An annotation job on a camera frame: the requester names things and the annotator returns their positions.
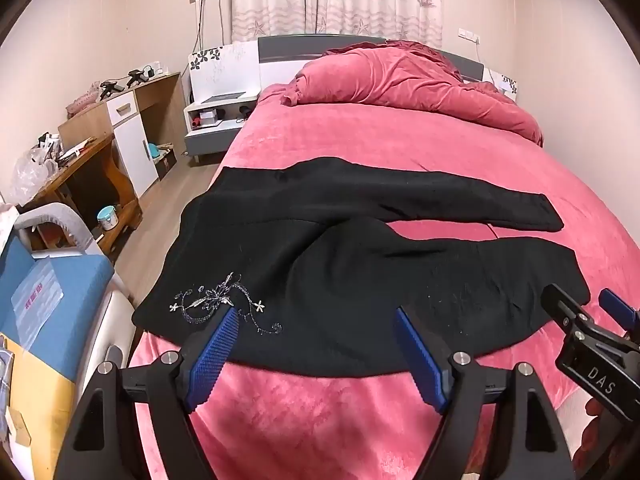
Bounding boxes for yellow cardboard box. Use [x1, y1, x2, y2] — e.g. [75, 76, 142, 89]
[0, 329, 83, 463]

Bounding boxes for black pants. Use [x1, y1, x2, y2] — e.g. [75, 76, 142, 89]
[131, 156, 592, 379]

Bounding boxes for black tools on cabinet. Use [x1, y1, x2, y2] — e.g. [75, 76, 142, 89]
[99, 66, 157, 100]

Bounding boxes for grey white headboard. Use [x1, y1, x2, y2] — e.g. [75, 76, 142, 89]
[257, 34, 486, 93]

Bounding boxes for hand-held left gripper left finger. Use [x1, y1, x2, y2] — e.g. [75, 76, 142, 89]
[52, 306, 241, 480]

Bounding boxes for patterned white curtain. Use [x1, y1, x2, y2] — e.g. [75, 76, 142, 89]
[231, 0, 445, 47]

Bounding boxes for white nightstand with flower panel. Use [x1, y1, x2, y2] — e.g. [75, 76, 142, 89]
[482, 67, 519, 97]
[183, 42, 261, 164]

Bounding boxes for pink plush item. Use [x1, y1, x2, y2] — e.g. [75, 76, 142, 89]
[66, 80, 104, 117]

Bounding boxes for clear plastic bag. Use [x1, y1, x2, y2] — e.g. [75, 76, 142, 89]
[6, 146, 59, 203]

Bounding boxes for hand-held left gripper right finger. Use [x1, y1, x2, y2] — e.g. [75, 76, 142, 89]
[394, 306, 577, 480]

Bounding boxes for person's right hand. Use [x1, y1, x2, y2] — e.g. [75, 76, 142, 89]
[570, 391, 640, 480]

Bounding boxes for red duvet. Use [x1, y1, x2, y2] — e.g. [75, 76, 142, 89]
[279, 39, 545, 149]

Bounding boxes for wooden desk with cabinet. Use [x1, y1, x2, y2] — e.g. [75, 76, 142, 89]
[57, 71, 189, 202]

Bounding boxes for bed with pink sheet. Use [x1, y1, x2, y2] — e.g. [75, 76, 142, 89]
[127, 82, 640, 480]

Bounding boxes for hanging black cable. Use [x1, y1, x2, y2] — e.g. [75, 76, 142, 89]
[196, 0, 227, 48]

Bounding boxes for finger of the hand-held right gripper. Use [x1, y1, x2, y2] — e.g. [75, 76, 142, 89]
[598, 287, 640, 338]
[541, 283, 597, 333]

